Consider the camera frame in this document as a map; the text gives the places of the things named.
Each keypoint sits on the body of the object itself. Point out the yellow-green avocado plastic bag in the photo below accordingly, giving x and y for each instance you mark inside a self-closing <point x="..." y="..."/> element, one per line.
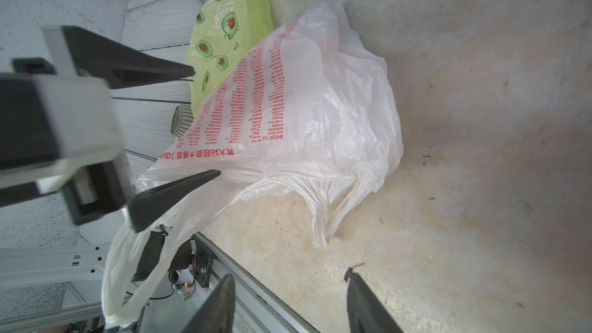
<point x="225" y="32"/>

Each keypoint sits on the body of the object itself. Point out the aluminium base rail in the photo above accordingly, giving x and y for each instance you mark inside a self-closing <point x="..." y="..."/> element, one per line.
<point x="123" y="301"/>

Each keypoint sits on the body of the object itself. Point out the white plastic bag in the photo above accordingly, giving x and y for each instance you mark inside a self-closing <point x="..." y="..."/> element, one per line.
<point x="308" y="110"/>

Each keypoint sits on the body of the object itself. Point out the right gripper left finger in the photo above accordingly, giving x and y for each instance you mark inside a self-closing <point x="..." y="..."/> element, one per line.
<point x="216" y="315"/>

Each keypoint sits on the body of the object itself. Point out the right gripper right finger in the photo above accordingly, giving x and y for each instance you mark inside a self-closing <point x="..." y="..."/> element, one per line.
<point x="365" y="311"/>

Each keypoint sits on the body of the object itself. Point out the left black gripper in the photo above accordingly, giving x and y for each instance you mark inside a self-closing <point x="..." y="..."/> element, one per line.
<point x="94" y="190"/>

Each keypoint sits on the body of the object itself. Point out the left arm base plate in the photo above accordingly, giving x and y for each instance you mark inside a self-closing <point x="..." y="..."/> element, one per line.
<point x="192" y="254"/>

